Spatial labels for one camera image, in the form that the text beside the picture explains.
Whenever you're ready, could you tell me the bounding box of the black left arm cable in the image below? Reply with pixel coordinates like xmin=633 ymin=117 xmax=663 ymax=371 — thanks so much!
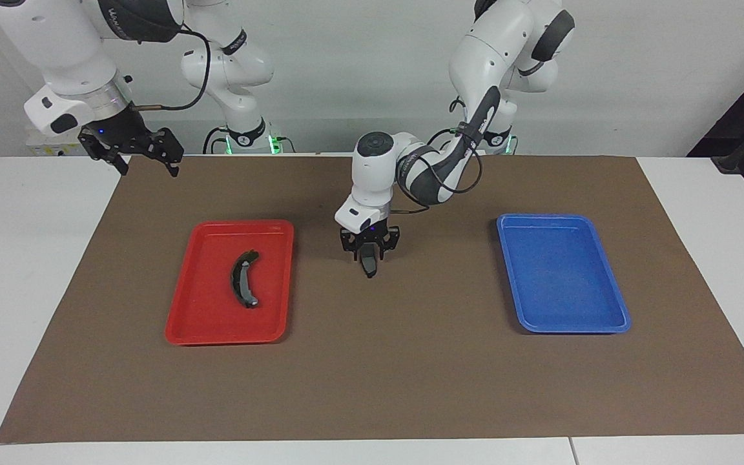
xmin=387 ymin=96 xmax=484 ymax=215

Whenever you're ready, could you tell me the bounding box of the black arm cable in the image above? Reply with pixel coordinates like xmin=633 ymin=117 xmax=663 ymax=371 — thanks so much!
xmin=134 ymin=29 xmax=211 ymax=112
xmin=387 ymin=96 xmax=484 ymax=215

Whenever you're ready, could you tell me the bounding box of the black base cable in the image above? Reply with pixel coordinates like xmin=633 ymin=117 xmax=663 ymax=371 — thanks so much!
xmin=202 ymin=126 xmax=229 ymax=155
xmin=429 ymin=127 xmax=470 ymax=148

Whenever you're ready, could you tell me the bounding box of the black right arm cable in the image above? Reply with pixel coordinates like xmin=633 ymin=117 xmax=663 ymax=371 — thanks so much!
xmin=134 ymin=29 xmax=211 ymax=112

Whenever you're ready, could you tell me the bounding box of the blue plastic tray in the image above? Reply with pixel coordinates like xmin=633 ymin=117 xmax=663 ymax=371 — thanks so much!
xmin=496 ymin=214 xmax=632 ymax=335

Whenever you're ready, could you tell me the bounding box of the red plastic tray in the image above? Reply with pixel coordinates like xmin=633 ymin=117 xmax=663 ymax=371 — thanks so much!
xmin=164 ymin=220 xmax=296 ymax=346

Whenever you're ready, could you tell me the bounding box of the curved brake shoe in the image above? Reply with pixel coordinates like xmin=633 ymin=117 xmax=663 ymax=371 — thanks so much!
xmin=230 ymin=249 xmax=262 ymax=309

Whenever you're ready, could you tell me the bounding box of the brown table mat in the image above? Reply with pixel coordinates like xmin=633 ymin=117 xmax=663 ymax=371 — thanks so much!
xmin=0 ymin=155 xmax=744 ymax=444

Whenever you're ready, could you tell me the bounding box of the white wall socket box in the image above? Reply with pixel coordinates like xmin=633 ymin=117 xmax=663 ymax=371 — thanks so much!
xmin=26 ymin=132 xmax=82 ymax=157

